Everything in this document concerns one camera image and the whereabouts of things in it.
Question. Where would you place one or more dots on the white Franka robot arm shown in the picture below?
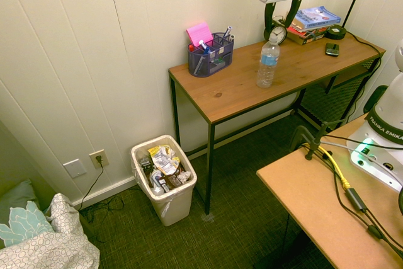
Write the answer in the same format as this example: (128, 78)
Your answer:
(385, 124)

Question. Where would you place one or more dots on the clear plastic water bottle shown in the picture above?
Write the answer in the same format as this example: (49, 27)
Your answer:
(267, 64)

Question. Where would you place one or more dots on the clear plastic bin liner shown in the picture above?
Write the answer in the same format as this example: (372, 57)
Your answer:
(138, 174)

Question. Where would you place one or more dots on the beige plastic trash bin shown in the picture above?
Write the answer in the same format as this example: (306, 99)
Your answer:
(174, 203)

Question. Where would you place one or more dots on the black twin-bell alarm clock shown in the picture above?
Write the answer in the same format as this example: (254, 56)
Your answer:
(278, 34)

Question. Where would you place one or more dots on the red book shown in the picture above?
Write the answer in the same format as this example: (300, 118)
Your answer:
(307, 31)

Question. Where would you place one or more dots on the blue paperback book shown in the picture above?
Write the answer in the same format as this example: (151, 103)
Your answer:
(316, 17)

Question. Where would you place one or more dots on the white marker with dark cap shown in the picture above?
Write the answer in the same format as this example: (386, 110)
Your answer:
(228, 30)
(231, 37)

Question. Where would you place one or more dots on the black lamp base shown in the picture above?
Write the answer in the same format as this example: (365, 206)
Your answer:
(335, 31)

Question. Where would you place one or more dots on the black mobile phone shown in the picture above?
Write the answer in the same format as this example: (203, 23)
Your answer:
(332, 49)

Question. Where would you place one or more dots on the blue and white marker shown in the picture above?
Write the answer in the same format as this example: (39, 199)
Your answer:
(204, 45)

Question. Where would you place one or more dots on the pink sticky note pad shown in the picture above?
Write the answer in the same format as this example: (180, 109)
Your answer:
(199, 32)

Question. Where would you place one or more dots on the purple mesh desk organizer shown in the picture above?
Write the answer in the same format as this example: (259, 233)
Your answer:
(209, 62)

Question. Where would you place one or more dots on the red capped pen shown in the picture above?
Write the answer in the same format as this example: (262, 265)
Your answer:
(191, 47)

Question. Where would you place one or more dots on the black table clamp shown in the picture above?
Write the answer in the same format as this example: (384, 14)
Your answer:
(310, 143)

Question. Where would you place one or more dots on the yellow and white snack wrapper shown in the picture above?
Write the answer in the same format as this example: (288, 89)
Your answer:
(161, 158)

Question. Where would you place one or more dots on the light wooden robot table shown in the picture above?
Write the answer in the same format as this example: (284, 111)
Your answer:
(315, 206)

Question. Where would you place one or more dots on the grey-green bed headboard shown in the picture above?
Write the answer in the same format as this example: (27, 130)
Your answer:
(19, 162)

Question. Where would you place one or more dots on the white circle-patterned blanket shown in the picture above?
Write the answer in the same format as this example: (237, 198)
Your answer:
(47, 243)

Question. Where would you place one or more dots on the teal floral pillow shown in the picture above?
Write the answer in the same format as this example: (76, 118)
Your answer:
(22, 218)

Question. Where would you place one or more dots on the wooden desk with black frame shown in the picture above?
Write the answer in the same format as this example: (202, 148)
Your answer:
(252, 83)

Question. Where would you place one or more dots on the beige wall power outlet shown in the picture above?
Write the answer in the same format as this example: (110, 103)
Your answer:
(99, 159)

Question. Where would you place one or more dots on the white blank wall plate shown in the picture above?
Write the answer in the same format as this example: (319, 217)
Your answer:
(74, 168)

